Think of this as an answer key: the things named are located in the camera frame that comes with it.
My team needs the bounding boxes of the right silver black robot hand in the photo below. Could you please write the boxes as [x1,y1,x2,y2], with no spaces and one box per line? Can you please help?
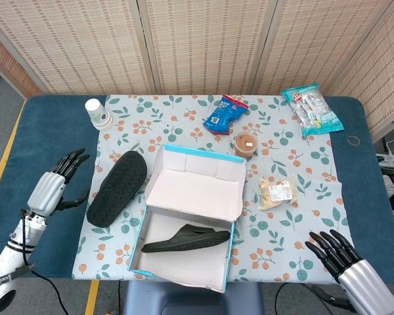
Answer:
[304,228,394,315]

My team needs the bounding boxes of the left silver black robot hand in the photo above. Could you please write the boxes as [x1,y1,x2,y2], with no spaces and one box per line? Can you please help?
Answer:
[26,148,91,217]

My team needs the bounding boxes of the black shoe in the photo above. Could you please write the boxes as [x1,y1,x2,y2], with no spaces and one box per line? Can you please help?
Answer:
[86,150,149,227]
[141,224,231,253]

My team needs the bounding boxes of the blue shoe box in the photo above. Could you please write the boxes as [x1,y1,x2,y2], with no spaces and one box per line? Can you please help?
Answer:
[127,143,247,294]

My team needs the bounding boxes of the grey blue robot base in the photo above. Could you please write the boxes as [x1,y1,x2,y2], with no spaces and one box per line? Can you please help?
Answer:
[123,281,265,315]

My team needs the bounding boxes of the white paper cup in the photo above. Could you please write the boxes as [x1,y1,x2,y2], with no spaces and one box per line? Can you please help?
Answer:
[84,98,114,132]

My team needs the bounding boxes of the floral tablecloth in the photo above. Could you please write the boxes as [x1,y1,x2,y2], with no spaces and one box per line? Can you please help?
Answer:
[71,94,362,285]

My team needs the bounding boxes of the clear bag pale snacks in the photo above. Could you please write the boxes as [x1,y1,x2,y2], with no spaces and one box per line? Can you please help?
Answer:
[257,175,299,211]

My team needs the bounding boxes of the white office chair base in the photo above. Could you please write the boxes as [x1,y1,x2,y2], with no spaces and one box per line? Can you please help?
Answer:
[376,137,394,171]

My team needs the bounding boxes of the teal clear snack package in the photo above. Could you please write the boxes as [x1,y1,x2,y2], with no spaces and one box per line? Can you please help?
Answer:
[280,83,345,138]

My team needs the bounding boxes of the round clear tub brown food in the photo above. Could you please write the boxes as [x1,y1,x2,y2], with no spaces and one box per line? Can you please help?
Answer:
[234,130,259,160]

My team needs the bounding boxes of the blue snack bag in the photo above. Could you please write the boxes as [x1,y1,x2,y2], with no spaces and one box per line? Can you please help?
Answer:
[202,94,250,136]

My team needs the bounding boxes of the bamboo folding screen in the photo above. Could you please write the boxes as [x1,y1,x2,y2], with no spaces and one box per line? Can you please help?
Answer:
[0,0,394,142]

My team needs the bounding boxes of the black floor cable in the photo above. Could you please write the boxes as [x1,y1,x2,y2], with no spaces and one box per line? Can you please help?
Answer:
[274,282,316,315]

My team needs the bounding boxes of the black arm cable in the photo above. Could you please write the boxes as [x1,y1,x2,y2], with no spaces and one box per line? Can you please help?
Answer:
[14,209,70,315]

